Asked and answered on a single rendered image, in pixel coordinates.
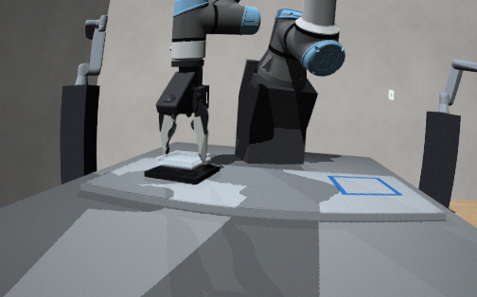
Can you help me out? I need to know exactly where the blue tape outline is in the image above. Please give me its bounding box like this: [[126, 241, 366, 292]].
[[328, 176, 403, 196]]

